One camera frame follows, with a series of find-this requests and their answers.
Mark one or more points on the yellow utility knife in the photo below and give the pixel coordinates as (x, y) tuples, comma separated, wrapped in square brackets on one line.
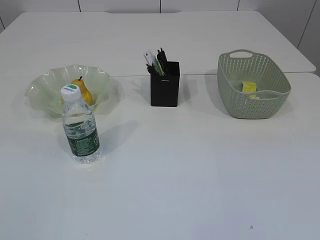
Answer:
[(163, 70)]

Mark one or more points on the teal utility knife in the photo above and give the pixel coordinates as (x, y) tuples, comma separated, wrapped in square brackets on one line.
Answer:
[(157, 66)]

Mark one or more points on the blue black pen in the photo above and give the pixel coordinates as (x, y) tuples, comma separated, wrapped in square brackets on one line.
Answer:
[(151, 70)]

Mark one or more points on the clear plastic ruler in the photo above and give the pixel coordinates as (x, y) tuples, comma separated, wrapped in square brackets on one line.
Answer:
[(149, 58)]

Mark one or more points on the yellow pear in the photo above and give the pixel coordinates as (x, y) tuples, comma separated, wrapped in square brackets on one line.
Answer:
[(85, 93)]

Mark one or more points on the clear plastic water bottle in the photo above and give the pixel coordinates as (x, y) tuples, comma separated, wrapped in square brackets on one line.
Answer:
[(79, 126)]

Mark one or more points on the black square pen holder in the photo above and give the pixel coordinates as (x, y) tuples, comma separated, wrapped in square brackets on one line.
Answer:
[(164, 90)]

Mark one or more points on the green woven plastic basket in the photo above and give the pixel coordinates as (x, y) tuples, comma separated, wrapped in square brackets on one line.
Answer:
[(273, 87)]

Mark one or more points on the green wavy glass plate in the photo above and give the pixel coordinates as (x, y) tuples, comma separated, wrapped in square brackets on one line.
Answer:
[(51, 90)]

